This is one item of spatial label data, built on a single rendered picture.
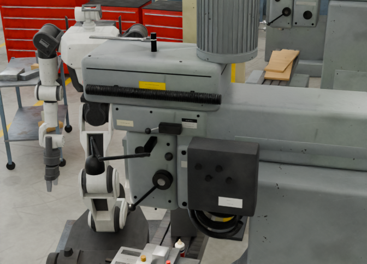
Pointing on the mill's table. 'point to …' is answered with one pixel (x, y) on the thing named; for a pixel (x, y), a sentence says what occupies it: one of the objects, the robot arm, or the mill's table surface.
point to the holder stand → (182, 223)
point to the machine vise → (124, 258)
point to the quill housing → (140, 174)
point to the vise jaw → (147, 253)
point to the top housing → (154, 72)
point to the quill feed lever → (164, 181)
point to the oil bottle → (181, 247)
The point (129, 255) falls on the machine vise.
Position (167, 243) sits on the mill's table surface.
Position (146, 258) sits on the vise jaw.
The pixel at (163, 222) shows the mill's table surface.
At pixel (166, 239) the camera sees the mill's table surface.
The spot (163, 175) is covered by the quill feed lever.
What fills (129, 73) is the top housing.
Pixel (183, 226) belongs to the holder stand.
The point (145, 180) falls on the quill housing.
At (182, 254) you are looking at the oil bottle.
